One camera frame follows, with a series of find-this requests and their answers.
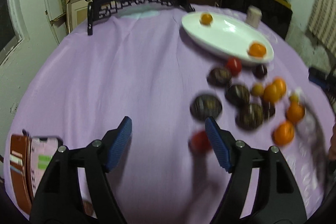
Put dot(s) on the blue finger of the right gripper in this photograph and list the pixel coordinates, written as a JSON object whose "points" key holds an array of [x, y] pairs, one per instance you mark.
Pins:
{"points": [[324, 80]]}

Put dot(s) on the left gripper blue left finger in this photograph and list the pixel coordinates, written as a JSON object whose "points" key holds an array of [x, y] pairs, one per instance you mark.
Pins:
{"points": [[118, 140]]}

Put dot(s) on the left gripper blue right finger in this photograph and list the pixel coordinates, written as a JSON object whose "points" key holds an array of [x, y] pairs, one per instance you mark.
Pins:
{"points": [[221, 142]]}

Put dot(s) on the large red tomato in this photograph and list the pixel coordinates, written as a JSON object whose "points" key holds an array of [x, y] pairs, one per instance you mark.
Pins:
{"points": [[199, 143]]}

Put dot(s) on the tan longan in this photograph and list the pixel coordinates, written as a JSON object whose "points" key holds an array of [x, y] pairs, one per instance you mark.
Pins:
{"points": [[257, 90], [294, 98]]}

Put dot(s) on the dark water chestnut large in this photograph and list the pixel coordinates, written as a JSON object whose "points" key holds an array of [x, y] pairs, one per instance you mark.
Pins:
{"points": [[250, 117]]}

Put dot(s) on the mandarin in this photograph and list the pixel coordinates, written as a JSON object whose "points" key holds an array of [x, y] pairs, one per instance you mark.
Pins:
{"points": [[283, 134], [257, 50], [295, 112]]}

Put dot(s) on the orange kumquat back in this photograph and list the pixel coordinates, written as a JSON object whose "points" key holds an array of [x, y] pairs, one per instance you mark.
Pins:
{"points": [[281, 85]]}

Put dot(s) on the orange kumquat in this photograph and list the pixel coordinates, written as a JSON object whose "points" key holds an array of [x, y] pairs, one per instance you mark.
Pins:
{"points": [[271, 94], [281, 85]]}

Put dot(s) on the orange kumquat front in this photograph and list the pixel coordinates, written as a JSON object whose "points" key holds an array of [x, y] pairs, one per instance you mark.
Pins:
{"points": [[271, 94]]}

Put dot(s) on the dark cherry with stem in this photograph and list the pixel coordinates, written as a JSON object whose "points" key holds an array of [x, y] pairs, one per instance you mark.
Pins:
{"points": [[268, 110]]}

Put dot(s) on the mandarin front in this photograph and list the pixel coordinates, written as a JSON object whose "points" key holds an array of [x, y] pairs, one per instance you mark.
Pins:
{"points": [[283, 134]]}

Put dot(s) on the small red tomato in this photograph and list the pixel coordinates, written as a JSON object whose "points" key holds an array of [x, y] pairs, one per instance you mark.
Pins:
{"points": [[234, 66]]}

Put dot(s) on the yellow orange front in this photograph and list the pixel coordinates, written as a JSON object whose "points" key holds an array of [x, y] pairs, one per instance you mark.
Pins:
{"points": [[206, 19]]}

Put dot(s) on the person right hand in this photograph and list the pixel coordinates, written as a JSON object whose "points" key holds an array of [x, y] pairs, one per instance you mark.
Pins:
{"points": [[332, 149]]}

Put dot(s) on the purple tablecloth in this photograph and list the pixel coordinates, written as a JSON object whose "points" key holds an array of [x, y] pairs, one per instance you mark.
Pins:
{"points": [[140, 64]]}

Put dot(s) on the white beverage can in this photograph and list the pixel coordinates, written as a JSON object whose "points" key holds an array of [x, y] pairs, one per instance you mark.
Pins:
{"points": [[254, 16]]}

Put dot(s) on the smartphone in brown case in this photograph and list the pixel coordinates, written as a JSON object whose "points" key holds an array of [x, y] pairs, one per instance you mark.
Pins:
{"points": [[29, 158]]}

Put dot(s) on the white oval plate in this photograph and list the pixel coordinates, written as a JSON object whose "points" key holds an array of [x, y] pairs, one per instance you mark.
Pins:
{"points": [[227, 37]]}

